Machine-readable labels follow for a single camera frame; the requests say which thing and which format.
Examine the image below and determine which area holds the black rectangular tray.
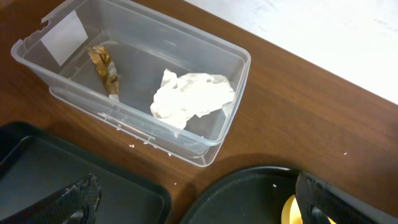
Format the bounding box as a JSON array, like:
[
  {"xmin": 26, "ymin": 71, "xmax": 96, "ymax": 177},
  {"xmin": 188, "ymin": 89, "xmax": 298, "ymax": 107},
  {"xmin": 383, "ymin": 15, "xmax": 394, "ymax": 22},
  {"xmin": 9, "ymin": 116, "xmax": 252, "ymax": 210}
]
[{"xmin": 1, "ymin": 122, "xmax": 172, "ymax": 224}]

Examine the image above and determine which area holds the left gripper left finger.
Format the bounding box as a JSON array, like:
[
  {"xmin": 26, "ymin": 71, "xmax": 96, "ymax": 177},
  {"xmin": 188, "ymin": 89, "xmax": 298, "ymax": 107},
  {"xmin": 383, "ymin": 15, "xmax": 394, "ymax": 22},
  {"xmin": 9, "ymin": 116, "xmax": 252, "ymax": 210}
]
[{"xmin": 1, "ymin": 174, "xmax": 101, "ymax": 224}]

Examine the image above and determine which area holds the round black serving tray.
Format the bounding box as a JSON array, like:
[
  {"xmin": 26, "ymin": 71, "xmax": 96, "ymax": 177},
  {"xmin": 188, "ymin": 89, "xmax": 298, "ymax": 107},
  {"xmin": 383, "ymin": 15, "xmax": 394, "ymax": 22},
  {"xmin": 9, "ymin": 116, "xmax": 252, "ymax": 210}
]
[{"xmin": 179, "ymin": 165, "xmax": 398, "ymax": 224}]

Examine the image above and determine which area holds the clear plastic waste bin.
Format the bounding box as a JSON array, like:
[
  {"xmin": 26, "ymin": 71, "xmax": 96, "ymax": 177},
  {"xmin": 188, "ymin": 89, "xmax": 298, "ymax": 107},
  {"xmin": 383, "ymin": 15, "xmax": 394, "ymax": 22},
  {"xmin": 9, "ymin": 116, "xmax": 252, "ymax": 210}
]
[{"xmin": 11, "ymin": 0, "xmax": 251, "ymax": 167}]

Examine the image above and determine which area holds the brown food scrap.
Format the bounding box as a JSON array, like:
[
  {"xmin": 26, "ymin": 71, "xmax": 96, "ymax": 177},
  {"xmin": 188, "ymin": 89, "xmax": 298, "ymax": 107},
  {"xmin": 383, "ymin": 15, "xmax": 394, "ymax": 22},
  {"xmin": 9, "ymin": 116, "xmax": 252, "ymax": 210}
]
[{"xmin": 88, "ymin": 45, "xmax": 119, "ymax": 101}]

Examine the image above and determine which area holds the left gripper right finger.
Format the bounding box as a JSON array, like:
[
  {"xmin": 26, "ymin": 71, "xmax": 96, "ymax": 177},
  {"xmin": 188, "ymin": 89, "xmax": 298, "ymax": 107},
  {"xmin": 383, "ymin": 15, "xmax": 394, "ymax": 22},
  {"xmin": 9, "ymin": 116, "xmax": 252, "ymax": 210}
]
[{"xmin": 295, "ymin": 172, "xmax": 382, "ymax": 224}]

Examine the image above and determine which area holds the white napkin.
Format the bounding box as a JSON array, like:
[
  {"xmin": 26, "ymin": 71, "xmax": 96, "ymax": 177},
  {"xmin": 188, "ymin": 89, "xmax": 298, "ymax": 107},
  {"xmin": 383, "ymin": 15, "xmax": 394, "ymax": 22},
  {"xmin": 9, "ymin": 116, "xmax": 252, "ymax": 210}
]
[{"xmin": 150, "ymin": 69, "xmax": 235, "ymax": 129}]

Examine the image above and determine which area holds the yellow bowl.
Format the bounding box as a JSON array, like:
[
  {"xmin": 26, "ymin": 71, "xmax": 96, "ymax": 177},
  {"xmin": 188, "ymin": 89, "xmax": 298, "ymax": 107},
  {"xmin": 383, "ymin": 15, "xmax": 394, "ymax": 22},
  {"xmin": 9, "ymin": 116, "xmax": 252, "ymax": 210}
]
[{"xmin": 281, "ymin": 195, "xmax": 336, "ymax": 224}]

